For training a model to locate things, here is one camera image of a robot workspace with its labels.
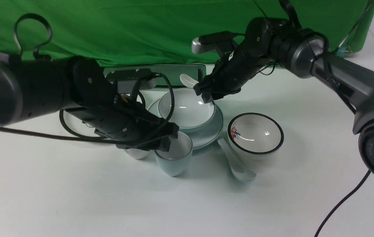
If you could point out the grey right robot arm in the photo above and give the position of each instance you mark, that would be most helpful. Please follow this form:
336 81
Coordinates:
305 54

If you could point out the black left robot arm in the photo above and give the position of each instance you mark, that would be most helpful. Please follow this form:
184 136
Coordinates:
77 85

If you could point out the pale blue plain plate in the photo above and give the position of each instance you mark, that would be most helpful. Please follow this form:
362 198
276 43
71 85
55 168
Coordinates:
206 134

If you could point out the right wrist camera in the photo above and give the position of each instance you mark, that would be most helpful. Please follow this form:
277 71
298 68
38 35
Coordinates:
221 42

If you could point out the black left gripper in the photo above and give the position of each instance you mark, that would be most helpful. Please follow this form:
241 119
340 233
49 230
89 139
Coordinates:
143 130

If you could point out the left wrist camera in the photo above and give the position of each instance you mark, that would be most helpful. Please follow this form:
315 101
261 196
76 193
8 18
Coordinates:
125 80

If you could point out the black-rimmed white cup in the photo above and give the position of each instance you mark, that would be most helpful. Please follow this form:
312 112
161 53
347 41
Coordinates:
137 153

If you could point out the pale blue bowl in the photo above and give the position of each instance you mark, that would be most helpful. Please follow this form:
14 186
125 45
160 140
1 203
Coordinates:
190 112

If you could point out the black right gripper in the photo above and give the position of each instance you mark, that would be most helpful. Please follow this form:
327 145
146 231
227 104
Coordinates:
230 73

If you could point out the blue binder clip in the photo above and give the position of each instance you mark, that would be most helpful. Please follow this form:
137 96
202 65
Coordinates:
343 52

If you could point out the white patterned-handle spoon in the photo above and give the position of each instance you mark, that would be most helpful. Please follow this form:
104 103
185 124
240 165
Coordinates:
188 81

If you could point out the green backdrop cloth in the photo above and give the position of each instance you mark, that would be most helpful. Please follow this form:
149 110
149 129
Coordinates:
133 32

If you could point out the black-rimmed illustrated bowl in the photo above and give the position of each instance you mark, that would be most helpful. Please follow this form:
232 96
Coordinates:
252 135

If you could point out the dark green rectangular tray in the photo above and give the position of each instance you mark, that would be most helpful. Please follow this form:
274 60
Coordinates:
172 71

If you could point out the black-rimmed illustrated plate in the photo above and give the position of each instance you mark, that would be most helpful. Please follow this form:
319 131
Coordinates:
77 127

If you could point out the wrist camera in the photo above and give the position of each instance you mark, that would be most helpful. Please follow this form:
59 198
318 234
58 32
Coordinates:
125 80
221 42

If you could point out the plain white ceramic spoon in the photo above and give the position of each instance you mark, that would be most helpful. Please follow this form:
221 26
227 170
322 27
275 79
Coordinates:
238 168

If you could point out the pale blue cup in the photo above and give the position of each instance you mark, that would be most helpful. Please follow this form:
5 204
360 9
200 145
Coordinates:
175 161

